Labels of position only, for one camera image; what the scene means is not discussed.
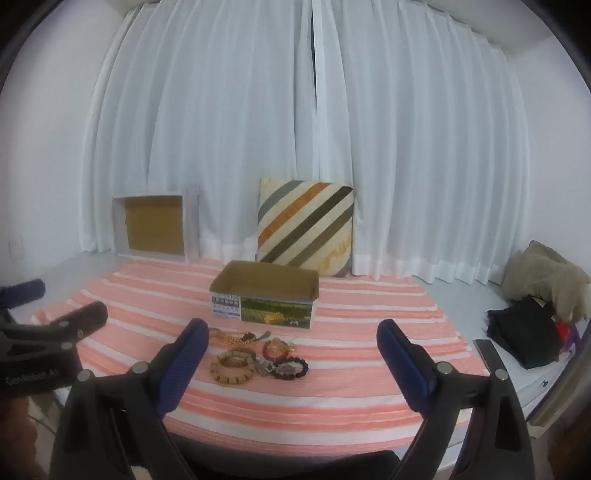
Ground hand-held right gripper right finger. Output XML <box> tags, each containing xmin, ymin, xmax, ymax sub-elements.
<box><xmin>376</xmin><ymin>318</ymin><xmax>536</xmax><ymax>480</ymax></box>

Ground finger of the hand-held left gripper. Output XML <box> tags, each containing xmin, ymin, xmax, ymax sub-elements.
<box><xmin>32</xmin><ymin>302</ymin><xmax>109</xmax><ymax>345</ymax></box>
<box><xmin>0</xmin><ymin>279</ymin><xmax>47</xmax><ymax>308</ymax></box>

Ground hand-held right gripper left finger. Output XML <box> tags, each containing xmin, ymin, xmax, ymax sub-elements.
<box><xmin>48</xmin><ymin>318</ymin><xmax>211</xmax><ymax>480</ymax></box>

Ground wooden square bead bracelet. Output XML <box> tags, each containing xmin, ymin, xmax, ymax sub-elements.
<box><xmin>210</xmin><ymin>349</ymin><xmax>256</xmax><ymax>385</ymax></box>

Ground yellow bead necklace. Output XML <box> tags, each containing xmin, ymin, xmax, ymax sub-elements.
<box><xmin>209</xmin><ymin>328</ymin><xmax>259</xmax><ymax>345</ymax></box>

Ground red bead bracelet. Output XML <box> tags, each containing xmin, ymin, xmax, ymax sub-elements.
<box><xmin>262</xmin><ymin>339</ymin><xmax>296</xmax><ymax>364</ymax></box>

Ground printed cardboard box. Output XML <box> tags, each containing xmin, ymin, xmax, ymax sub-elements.
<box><xmin>209</xmin><ymin>261</ymin><xmax>321</xmax><ymax>329</ymax></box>

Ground dark bead bracelet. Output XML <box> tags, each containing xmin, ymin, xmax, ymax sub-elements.
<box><xmin>272</xmin><ymin>359</ymin><xmax>309</xmax><ymax>380</ymax></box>

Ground person's left forearm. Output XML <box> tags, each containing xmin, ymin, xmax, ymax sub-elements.
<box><xmin>0</xmin><ymin>397</ymin><xmax>49</xmax><ymax>480</ymax></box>

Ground pink striped blanket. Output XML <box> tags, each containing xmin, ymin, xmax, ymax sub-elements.
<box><xmin>30</xmin><ymin>258</ymin><xmax>488</xmax><ymax>457</ymax></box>

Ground white open box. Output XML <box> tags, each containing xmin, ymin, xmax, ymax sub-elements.
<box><xmin>112</xmin><ymin>187</ymin><xmax>200</xmax><ymax>264</ymax></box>

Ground black folded clothes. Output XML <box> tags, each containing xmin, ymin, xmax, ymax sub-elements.
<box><xmin>487</xmin><ymin>295</ymin><xmax>563</xmax><ymax>369</ymax></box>

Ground red cloth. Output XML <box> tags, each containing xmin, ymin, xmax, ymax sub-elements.
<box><xmin>554</xmin><ymin>320</ymin><xmax>573</xmax><ymax>352</ymax></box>

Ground beige cushion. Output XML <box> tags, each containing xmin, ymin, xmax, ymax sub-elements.
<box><xmin>501</xmin><ymin>240</ymin><xmax>591</xmax><ymax>322</ymax></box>

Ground diagonal striped pillow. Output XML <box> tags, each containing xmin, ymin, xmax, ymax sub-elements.
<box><xmin>256</xmin><ymin>178</ymin><xmax>355</xmax><ymax>278</ymax></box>

